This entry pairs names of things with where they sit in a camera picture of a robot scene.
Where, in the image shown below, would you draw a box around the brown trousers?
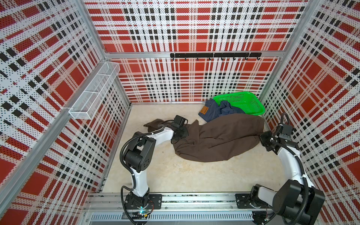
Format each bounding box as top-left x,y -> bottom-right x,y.
143,113 -> 265,163

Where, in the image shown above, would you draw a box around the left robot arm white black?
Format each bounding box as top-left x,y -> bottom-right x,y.
120,115 -> 188,210

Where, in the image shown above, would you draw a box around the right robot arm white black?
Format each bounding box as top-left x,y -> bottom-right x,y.
235,122 -> 325,225

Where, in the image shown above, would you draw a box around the blue denim jeans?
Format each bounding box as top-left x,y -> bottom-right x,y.
198,98 -> 245,122

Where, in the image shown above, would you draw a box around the green plastic basket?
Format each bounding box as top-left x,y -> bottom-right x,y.
213,91 -> 265,115

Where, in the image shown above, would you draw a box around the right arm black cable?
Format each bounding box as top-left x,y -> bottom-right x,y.
253,112 -> 310,225

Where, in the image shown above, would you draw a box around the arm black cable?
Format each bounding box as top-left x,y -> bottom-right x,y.
119,119 -> 175,225
253,112 -> 310,225

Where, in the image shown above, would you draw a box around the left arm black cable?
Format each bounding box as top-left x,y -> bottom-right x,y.
119,119 -> 175,225

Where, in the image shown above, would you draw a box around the black hook rail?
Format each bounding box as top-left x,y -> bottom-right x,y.
170,52 -> 262,59

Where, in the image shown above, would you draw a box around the white wire mesh shelf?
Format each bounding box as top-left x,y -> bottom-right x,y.
69,62 -> 120,120

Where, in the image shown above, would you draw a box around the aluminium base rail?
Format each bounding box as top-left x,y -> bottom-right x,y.
81,192 -> 318,224

